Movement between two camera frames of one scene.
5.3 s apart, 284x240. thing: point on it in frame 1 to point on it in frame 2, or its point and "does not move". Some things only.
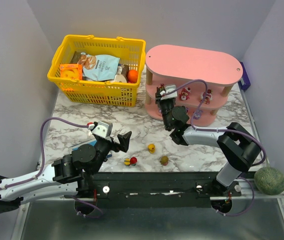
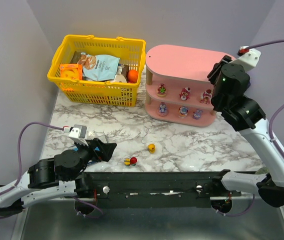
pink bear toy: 185,93 does not move
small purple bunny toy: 197,114 does not move
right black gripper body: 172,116 to 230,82
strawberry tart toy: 161,88 does not move
